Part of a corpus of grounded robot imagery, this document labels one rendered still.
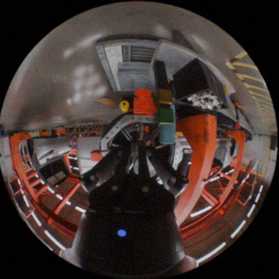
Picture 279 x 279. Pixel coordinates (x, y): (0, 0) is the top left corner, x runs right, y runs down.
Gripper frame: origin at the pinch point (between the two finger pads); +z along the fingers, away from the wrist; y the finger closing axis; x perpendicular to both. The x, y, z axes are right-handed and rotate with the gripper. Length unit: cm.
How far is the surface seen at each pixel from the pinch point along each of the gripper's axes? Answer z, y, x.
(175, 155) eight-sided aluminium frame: 27.8, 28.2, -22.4
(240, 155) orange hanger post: 36, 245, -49
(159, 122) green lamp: -0.4, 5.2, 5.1
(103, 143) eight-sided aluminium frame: 26.0, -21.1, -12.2
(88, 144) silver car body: 63, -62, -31
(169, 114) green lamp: 0.1, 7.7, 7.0
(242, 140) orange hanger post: 47, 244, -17
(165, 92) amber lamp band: 1.6, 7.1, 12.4
